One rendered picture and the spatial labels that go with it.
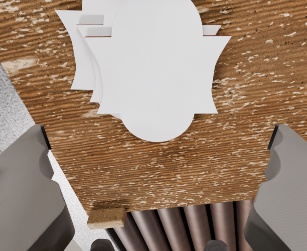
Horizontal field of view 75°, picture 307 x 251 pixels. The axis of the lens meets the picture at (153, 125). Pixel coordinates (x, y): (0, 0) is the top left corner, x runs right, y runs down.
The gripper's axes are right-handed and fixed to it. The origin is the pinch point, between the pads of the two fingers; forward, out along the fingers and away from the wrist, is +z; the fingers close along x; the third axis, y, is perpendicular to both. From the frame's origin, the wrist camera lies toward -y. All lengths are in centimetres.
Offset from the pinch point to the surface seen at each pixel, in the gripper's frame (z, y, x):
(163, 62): 7.4, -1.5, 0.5
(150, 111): 7.4, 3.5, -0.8
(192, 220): 11.8, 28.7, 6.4
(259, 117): 10.0, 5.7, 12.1
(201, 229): 11.7, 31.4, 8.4
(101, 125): 10.0, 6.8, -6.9
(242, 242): 12.6, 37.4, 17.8
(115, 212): 8.9, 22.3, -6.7
